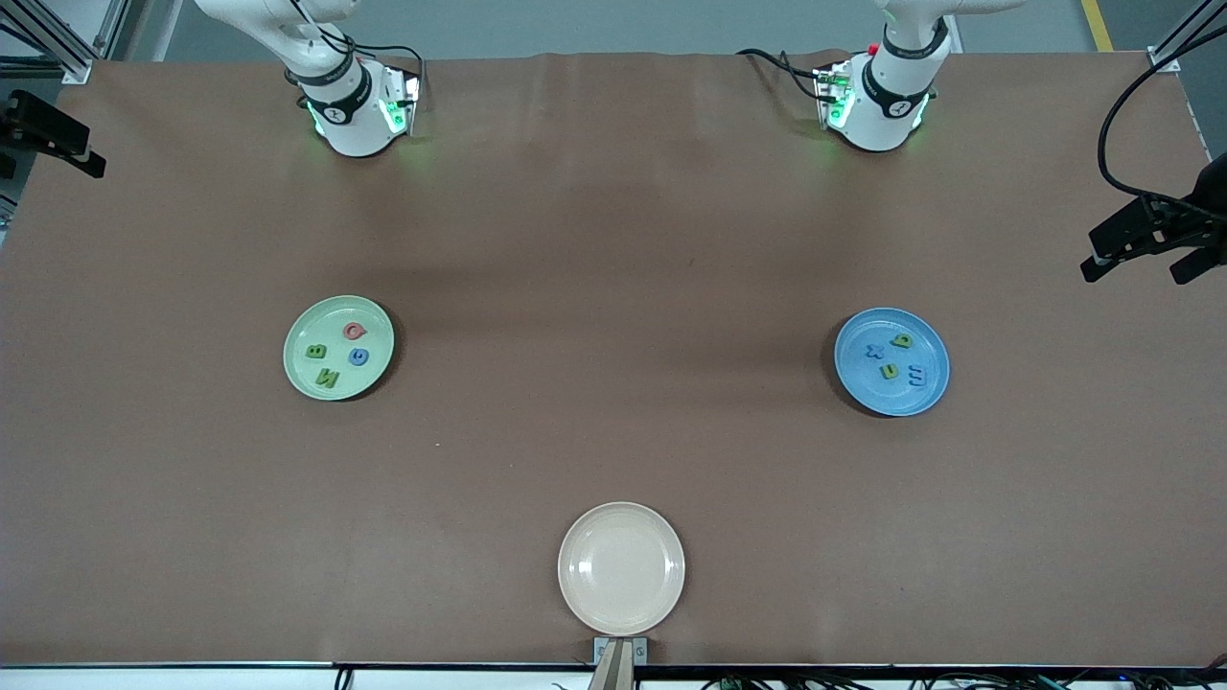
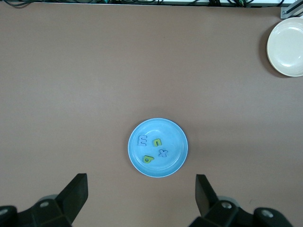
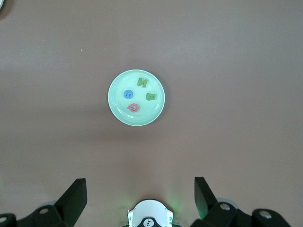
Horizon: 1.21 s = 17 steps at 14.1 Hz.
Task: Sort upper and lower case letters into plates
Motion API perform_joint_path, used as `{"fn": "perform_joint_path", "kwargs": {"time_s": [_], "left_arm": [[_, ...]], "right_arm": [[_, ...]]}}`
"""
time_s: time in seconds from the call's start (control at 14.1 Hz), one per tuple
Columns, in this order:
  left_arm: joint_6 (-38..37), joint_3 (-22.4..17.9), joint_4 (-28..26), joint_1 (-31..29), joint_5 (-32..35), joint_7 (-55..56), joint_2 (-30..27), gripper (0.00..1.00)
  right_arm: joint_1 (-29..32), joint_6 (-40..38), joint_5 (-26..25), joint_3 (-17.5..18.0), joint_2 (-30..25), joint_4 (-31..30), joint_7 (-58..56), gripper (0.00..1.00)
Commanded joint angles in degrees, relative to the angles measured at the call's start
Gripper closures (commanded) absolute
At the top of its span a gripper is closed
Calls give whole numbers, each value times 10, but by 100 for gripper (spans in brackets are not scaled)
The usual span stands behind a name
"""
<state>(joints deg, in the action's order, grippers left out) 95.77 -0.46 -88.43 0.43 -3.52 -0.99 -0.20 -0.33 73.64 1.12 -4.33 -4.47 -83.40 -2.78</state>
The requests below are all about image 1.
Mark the silver arm base connector plate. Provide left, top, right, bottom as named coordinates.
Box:
left=379, top=62, right=423, bottom=135
left=815, top=62, right=856, bottom=132

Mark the blue plate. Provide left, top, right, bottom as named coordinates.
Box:
left=834, top=307, right=951, bottom=418

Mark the green plate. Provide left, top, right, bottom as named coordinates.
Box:
left=283, top=295, right=395, bottom=402

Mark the brown table mat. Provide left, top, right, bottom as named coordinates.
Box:
left=0, top=50, right=1227, bottom=667

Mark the cream plate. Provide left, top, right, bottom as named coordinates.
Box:
left=557, top=501, right=686, bottom=636

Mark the black arm base cable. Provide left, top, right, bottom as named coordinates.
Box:
left=736, top=48, right=821, bottom=102
left=316, top=24, right=428, bottom=92

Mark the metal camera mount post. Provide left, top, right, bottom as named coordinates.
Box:
left=592, top=636, right=649, bottom=690

